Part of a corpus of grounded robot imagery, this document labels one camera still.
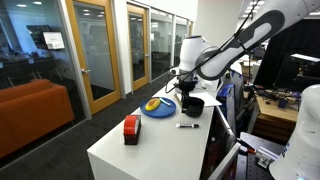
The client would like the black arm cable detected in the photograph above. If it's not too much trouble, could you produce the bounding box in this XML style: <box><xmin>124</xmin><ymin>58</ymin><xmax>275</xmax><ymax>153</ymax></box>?
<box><xmin>164</xmin><ymin>0</ymin><xmax>256</xmax><ymax>94</ymax></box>

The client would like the orange sofa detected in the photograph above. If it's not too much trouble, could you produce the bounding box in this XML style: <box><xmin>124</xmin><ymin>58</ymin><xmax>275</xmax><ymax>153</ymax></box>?
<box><xmin>0</xmin><ymin>79</ymin><xmax>76</xmax><ymax>159</ymax></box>

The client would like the black computer monitor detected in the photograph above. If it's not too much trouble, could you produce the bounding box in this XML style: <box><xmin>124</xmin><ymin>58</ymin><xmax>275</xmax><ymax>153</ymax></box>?
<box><xmin>273</xmin><ymin>53</ymin><xmax>320</xmax><ymax>93</ymax></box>

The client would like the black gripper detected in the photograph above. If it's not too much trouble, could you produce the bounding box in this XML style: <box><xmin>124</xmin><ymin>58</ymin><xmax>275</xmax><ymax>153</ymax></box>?
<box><xmin>177</xmin><ymin>79</ymin><xmax>198</xmax><ymax>114</ymax></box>

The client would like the light blue plastic spoon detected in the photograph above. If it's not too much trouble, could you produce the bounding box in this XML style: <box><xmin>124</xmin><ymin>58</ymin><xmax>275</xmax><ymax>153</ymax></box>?
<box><xmin>159</xmin><ymin>97</ymin><xmax>172</xmax><ymax>107</ymax></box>

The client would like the black curtain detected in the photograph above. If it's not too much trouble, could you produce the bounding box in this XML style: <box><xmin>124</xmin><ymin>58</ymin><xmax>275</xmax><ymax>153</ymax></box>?
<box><xmin>254</xmin><ymin>18</ymin><xmax>320</xmax><ymax>92</ymax></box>

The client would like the yellow toy food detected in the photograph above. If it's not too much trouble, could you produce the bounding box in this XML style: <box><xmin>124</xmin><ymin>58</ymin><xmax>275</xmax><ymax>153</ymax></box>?
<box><xmin>145</xmin><ymin>97</ymin><xmax>162</xmax><ymax>112</ymax></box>

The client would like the orange black bar clamp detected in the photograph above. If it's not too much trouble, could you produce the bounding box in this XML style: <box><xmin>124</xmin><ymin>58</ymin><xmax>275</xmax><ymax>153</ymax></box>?
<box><xmin>236</xmin><ymin>137</ymin><xmax>258</xmax><ymax>155</ymax></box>

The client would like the white paper pad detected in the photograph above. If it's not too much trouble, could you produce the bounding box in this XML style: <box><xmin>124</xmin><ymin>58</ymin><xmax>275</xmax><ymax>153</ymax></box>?
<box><xmin>174</xmin><ymin>90</ymin><xmax>223</xmax><ymax>110</ymax></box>

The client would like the white paper sign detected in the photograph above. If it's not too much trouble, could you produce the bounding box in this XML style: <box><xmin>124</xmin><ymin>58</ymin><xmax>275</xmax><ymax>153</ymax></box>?
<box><xmin>42</xmin><ymin>31</ymin><xmax>66</xmax><ymax>51</ymax></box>

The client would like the blue plate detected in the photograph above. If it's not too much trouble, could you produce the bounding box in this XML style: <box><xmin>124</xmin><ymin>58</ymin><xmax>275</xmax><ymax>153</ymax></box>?
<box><xmin>139</xmin><ymin>96</ymin><xmax>177</xmax><ymax>119</ymax></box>

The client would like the wooden desk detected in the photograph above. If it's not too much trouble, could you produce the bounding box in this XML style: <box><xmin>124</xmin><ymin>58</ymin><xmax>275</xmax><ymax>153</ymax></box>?
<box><xmin>252</xmin><ymin>93</ymin><xmax>301</xmax><ymax>146</ymax></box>

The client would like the black and white marker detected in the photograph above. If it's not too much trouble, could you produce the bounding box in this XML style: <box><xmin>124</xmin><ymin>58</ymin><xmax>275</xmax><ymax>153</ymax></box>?
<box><xmin>175</xmin><ymin>122</ymin><xmax>200</xmax><ymax>130</ymax></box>

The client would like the red tape black dispenser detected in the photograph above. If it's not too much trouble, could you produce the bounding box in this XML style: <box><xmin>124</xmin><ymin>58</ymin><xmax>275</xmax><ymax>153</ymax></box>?
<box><xmin>123</xmin><ymin>114</ymin><xmax>142</xmax><ymax>146</ymax></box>

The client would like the dark blue mug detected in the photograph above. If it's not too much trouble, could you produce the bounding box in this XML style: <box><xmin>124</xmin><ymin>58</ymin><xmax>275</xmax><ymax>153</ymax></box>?
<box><xmin>277</xmin><ymin>97</ymin><xmax>289</xmax><ymax>110</ymax></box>

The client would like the aluminium extrusion with bracket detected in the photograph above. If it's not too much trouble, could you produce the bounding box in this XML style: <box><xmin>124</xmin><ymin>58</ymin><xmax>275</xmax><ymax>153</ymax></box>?
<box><xmin>255</xmin><ymin>146</ymin><xmax>280</xmax><ymax>169</ymax></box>

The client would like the black cup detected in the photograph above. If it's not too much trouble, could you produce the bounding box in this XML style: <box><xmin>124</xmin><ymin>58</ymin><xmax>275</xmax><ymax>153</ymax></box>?
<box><xmin>184</xmin><ymin>96</ymin><xmax>206</xmax><ymax>118</ymax></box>

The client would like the blue and white box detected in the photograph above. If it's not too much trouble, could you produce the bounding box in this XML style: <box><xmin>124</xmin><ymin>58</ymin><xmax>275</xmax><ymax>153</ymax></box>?
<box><xmin>216</xmin><ymin>83</ymin><xmax>236</xmax><ymax>113</ymax></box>

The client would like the wooden framed glass door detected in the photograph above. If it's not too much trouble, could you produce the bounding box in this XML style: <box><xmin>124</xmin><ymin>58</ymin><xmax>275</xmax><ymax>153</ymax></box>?
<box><xmin>64</xmin><ymin>0</ymin><xmax>123</xmax><ymax>116</ymax></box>
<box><xmin>126</xmin><ymin>3</ymin><xmax>151</xmax><ymax>92</ymax></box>

